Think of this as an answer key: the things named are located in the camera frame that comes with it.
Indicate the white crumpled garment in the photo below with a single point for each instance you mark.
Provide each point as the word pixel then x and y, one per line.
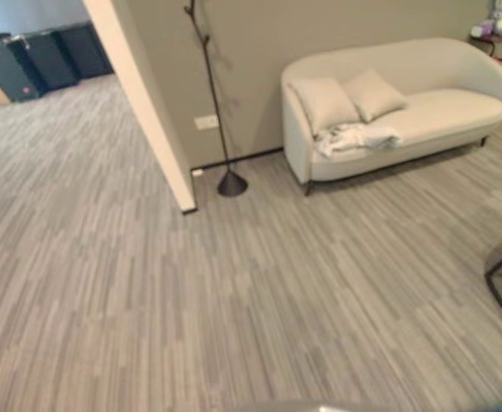
pixel 353 138

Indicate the white wall socket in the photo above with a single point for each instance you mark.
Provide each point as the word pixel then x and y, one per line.
pixel 206 122

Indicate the dark wooden side table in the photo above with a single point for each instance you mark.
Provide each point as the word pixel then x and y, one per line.
pixel 501 43

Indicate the dark flight case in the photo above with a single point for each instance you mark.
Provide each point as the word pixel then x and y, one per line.
pixel 6 70
pixel 83 49
pixel 46 58

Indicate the small cream cushion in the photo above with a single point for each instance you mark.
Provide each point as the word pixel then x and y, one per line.
pixel 375 94

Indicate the large cream cushion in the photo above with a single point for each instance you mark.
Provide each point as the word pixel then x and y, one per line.
pixel 325 103

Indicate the purple plush toy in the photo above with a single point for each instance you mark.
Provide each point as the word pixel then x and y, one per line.
pixel 495 23

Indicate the black branch coat rack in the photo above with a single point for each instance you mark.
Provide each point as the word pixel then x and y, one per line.
pixel 232 182

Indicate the cream white sofa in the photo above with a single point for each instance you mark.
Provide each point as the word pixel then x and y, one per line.
pixel 448 107

